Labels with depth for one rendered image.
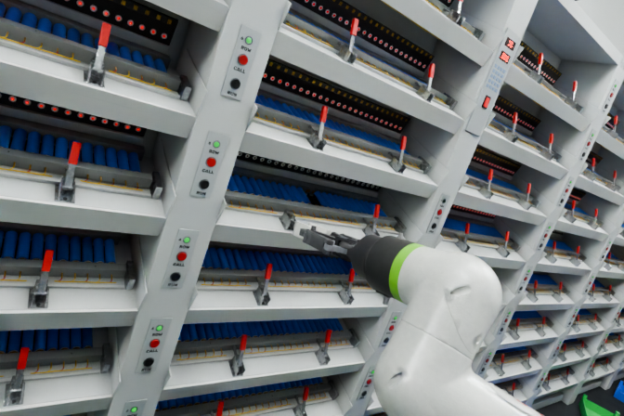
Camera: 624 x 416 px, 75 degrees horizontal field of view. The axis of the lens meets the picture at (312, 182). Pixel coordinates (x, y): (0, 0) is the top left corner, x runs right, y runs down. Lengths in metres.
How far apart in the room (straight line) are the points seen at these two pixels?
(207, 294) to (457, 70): 0.88
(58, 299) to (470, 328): 0.66
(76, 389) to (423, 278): 0.68
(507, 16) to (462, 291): 0.84
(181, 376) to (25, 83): 0.66
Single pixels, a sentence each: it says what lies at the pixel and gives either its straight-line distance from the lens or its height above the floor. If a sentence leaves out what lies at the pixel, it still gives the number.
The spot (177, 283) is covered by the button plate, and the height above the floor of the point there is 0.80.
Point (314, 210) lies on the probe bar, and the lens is 0.99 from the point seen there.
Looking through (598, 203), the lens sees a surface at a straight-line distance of 2.47.
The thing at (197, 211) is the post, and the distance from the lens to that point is 0.78.
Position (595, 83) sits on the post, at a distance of 1.85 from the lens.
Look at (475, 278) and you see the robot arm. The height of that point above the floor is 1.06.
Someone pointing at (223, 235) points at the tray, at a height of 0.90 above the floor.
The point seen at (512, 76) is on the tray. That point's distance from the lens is 1.31.
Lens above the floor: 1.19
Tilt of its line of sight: 9 degrees down
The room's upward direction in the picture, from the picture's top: 20 degrees clockwise
